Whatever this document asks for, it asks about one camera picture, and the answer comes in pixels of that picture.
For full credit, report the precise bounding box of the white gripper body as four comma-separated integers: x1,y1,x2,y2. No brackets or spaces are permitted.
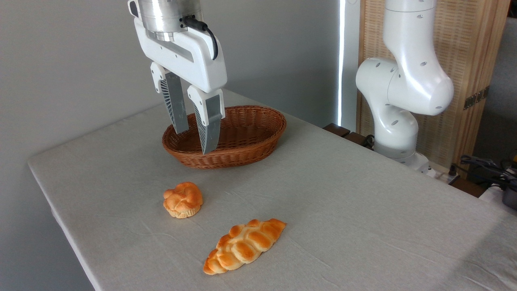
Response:
133,17,228,94

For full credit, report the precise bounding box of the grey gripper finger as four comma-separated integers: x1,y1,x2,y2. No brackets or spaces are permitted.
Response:
187,85,225,155
150,61,190,135

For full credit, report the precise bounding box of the long braided bread loaf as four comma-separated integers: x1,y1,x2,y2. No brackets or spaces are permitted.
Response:
203,218,287,275

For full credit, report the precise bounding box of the round knotted bread bun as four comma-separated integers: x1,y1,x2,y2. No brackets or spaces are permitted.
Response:
163,181,204,219

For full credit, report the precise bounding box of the brown wicker basket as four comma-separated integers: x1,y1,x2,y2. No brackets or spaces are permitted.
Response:
162,105,287,169

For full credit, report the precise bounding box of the dark brown wooden block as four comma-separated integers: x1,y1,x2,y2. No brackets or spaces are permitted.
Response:
323,123,374,150

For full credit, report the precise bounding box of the light grey tablecloth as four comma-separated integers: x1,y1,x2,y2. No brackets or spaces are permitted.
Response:
27,85,517,291

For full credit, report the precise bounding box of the wooden woven folding screen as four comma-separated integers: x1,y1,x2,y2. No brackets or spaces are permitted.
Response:
357,0,511,178

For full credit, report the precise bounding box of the dark metal screen hinge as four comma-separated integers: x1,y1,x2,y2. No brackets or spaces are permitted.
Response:
463,86,490,110

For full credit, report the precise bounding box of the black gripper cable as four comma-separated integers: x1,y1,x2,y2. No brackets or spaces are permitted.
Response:
182,15,219,60

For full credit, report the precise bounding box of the black cable bundle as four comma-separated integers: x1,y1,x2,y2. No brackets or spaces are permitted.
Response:
460,155,517,190

